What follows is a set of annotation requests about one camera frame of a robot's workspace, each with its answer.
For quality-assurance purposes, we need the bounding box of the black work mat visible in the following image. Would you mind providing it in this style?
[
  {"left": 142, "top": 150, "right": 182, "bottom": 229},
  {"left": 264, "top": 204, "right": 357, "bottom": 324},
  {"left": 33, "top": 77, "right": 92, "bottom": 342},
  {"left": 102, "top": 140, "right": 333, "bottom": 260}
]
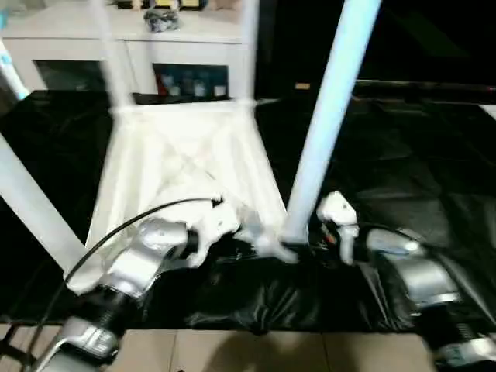
[{"left": 0, "top": 87, "right": 496, "bottom": 334}]

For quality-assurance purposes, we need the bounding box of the white plastic table top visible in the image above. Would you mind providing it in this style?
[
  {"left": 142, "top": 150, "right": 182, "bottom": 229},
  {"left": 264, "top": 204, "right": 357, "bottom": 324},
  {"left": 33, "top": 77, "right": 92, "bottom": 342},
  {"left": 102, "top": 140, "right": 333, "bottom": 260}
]
[{"left": 66, "top": 98, "right": 309, "bottom": 297}]

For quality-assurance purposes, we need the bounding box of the white cabinet with glass doors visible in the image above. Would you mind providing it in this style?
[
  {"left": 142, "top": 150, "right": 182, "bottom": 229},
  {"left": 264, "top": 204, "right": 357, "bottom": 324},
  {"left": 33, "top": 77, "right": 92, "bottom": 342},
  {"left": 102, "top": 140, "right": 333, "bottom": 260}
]
[{"left": 0, "top": 0, "right": 257, "bottom": 100}]

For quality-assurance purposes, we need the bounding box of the shiny ornament on cabinet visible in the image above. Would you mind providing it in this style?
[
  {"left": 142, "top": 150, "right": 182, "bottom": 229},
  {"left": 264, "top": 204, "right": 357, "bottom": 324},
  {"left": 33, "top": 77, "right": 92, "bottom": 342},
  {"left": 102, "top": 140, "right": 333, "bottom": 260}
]
[{"left": 144, "top": 6, "right": 182, "bottom": 33}]

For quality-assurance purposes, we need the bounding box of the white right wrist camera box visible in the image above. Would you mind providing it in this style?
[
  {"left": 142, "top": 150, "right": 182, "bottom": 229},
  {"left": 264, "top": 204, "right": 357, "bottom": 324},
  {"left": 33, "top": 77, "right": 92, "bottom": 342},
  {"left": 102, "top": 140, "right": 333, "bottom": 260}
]
[{"left": 316, "top": 191, "right": 360, "bottom": 266}]

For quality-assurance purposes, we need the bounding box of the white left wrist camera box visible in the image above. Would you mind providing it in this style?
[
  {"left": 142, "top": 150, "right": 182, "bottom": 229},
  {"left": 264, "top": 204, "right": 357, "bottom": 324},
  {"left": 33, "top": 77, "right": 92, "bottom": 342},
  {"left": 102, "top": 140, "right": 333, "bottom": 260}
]
[{"left": 183, "top": 201, "right": 243, "bottom": 270}]

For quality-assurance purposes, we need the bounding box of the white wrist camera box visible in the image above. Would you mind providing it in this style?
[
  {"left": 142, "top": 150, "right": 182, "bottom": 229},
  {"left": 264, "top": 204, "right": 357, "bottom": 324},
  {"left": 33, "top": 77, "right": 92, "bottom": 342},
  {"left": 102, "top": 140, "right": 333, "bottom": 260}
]
[
  {"left": 183, "top": 201, "right": 243, "bottom": 270},
  {"left": 316, "top": 191, "right": 360, "bottom": 266}
]

